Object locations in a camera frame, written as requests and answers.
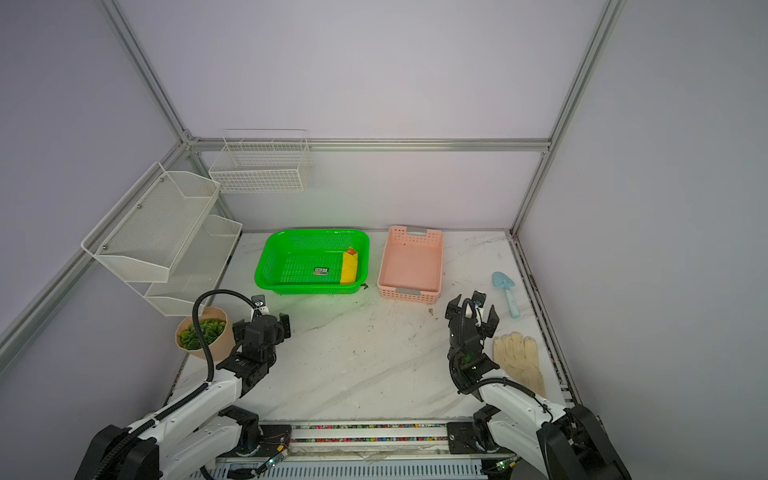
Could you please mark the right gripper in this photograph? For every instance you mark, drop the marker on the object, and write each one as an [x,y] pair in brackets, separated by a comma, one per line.
[489,327]

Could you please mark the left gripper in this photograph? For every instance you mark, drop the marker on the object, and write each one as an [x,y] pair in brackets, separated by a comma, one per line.
[283,327]

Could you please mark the yellow paper napkin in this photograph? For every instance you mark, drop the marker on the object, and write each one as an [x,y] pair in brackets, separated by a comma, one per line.
[349,268]

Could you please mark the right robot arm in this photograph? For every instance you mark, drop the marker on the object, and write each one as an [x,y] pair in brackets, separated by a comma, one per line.
[504,373]

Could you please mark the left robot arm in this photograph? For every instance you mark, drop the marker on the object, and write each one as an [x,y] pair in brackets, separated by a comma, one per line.
[185,436]

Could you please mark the light blue garden trowel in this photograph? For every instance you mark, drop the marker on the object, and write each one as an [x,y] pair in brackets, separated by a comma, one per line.
[506,285]

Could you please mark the beige work glove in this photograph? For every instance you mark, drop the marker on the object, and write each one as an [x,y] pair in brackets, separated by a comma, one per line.
[518,357]

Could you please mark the green plastic basket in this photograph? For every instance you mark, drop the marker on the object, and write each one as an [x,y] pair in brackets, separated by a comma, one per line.
[308,261]

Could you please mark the potted green succulent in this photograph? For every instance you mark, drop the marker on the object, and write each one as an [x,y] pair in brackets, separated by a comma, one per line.
[217,332]

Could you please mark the pink plastic basket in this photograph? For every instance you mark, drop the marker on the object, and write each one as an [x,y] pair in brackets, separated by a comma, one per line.
[412,265]

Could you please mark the white mesh two-tier shelf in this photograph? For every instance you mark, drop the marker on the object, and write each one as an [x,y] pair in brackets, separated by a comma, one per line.
[164,239]

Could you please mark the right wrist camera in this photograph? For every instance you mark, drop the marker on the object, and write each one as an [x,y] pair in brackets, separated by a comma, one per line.
[478,301]

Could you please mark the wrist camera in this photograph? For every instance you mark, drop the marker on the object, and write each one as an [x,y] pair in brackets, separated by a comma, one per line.
[259,306]
[478,301]

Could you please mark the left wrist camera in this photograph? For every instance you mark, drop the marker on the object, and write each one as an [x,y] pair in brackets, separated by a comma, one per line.
[259,306]

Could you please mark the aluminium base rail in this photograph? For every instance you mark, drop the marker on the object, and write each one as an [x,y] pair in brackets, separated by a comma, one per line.
[374,449]

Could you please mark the white wire basket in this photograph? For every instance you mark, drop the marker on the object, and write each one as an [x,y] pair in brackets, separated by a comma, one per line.
[263,161]

